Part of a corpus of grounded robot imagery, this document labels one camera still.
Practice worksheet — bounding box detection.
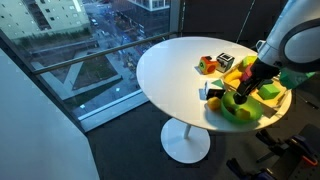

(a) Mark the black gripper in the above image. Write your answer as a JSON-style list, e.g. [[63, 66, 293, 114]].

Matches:
[[235, 58, 281, 102]]

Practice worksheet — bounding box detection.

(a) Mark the yellow fruit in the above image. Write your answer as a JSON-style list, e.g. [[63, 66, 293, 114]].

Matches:
[[206, 96, 222, 112], [235, 108, 252, 121]]

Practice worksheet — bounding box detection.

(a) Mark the green plastic bowl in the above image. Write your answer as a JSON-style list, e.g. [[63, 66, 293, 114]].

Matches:
[[220, 90, 264, 125]]

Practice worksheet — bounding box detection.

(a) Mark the wooden tray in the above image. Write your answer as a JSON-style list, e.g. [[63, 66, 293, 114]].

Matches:
[[221, 61, 290, 110]]

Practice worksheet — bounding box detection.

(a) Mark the red cube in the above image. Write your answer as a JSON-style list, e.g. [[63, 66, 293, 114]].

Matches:
[[240, 63, 255, 83]]

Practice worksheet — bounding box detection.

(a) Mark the yellow banana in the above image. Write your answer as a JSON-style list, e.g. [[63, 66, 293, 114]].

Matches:
[[223, 69, 244, 84]]

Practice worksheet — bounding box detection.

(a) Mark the lime yellow cube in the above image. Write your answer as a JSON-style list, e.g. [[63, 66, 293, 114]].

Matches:
[[242, 55, 259, 70]]

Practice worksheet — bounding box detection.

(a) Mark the white cube with green triangle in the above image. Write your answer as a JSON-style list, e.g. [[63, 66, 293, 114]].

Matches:
[[203, 79, 227, 101]]

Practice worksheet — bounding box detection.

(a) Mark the black and white cube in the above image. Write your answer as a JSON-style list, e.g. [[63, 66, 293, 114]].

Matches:
[[215, 52, 236, 74]]

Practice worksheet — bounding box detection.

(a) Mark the orange cube with round hole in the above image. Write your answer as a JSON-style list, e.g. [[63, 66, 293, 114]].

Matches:
[[198, 55, 219, 76]]

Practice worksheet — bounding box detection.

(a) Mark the black orange spring clamp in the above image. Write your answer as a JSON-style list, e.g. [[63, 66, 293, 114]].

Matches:
[[255, 128, 320, 167]]

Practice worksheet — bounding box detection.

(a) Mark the black perforated platform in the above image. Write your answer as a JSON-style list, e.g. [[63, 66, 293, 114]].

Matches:
[[266, 123, 320, 180]]

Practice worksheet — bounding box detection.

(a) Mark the window railing bar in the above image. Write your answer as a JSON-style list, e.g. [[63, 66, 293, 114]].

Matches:
[[31, 31, 180, 75]]

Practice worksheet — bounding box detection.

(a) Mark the white table pedestal base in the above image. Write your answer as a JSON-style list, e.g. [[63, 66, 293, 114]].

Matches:
[[160, 117, 212, 165]]

